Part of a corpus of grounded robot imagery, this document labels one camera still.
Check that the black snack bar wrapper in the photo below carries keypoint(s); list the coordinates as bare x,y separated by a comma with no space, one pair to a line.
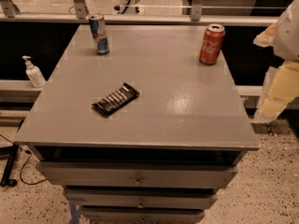
112,103

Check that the grey drawer cabinet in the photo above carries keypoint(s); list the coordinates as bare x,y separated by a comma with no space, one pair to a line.
186,113

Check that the bottom grey drawer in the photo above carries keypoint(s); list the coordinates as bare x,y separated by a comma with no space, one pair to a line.
143,215

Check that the white pump soap bottle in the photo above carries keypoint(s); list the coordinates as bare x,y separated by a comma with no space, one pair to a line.
34,73

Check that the top grey drawer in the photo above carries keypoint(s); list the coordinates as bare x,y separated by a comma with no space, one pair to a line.
137,175

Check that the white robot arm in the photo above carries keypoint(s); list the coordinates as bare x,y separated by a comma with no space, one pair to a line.
282,36

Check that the metal glass railing frame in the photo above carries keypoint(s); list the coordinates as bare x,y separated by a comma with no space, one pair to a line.
227,12

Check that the grey drawer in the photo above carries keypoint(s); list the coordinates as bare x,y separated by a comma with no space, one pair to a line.
137,175
141,198
143,215

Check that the middle grey drawer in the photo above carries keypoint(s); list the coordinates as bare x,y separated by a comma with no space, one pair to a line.
141,198

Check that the blue silver energy drink can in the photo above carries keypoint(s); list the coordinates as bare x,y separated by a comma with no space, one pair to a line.
98,30

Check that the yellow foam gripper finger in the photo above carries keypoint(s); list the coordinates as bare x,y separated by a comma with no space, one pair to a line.
280,87

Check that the red coke can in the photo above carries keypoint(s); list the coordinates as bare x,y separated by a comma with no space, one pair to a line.
211,44

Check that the black stand leg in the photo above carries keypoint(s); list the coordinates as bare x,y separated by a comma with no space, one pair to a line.
10,154

